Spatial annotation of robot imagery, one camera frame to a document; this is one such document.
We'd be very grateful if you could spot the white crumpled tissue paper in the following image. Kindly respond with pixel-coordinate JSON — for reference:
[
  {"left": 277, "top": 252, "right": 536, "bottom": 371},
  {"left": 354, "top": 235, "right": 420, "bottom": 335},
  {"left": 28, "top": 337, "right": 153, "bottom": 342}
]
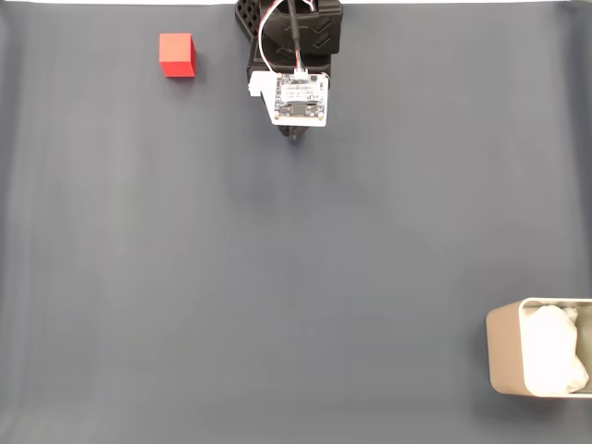
[{"left": 524, "top": 302, "right": 591, "bottom": 395}]

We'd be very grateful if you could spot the beige rounded box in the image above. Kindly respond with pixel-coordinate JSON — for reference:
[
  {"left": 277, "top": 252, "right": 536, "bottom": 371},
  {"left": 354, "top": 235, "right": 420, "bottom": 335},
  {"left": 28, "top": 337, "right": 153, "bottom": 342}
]
[{"left": 485, "top": 297, "right": 592, "bottom": 399}]

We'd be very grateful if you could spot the blue-grey table mat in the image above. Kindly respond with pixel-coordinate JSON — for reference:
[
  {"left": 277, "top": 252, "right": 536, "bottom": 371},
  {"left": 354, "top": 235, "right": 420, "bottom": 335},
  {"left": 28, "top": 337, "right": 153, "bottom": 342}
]
[{"left": 0, "top": 3, "right": 592, "bottom": 444}]

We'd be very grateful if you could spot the red cube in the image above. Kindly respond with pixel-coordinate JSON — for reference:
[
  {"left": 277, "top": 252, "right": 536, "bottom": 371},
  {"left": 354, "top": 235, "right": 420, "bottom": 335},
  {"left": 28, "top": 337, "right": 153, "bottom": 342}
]
[{"left": 158, "top": 31, "right": 197, "bottom": 79}]

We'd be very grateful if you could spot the red white servo wire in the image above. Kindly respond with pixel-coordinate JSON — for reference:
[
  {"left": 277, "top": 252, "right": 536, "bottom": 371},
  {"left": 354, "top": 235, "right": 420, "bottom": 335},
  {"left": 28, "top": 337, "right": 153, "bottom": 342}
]
[{"left": 257, "top": 0, "right": 282, "bottom": 75}]

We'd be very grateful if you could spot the black camera cable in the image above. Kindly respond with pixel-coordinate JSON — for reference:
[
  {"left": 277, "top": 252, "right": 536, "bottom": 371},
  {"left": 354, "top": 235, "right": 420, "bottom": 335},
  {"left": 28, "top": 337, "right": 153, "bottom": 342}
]
[{"left": 285, "top": 0, "right": 310, "bottom": 79}]

